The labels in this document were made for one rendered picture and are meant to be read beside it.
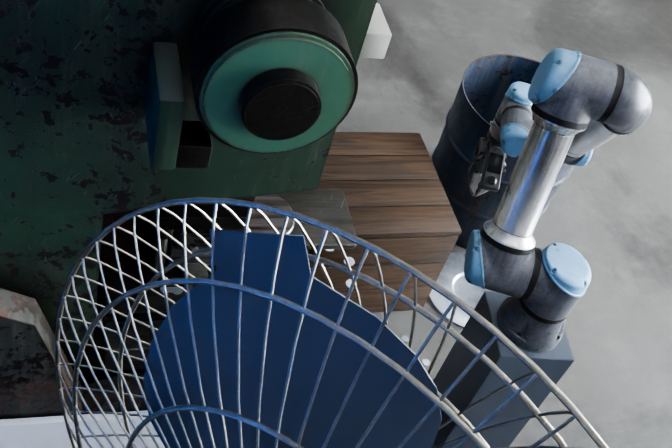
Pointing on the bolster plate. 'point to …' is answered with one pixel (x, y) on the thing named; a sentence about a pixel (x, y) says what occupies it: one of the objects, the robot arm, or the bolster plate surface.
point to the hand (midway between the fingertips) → (475, 194)
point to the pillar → (158, 254)
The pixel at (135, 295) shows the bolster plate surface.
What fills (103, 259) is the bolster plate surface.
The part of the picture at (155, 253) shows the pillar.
